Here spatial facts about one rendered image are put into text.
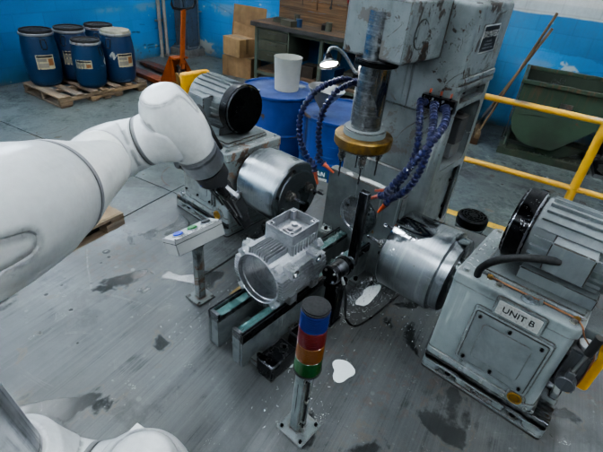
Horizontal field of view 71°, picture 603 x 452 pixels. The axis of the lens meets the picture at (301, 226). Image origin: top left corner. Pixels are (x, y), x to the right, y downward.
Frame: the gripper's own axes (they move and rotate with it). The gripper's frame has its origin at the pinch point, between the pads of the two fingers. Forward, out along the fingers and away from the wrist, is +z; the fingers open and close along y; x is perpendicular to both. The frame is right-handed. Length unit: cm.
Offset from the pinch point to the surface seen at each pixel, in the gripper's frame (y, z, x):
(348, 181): 1, 32, -40
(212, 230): 15.4, 13.2, 4.7
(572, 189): -50, 188, -195
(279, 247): -7.9, 11.9, -1.5
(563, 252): -67, 6, -32
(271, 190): 17.3, 23.9, -20.4
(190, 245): 15.0, 10.0, 12.4
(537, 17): 80, 260, -474
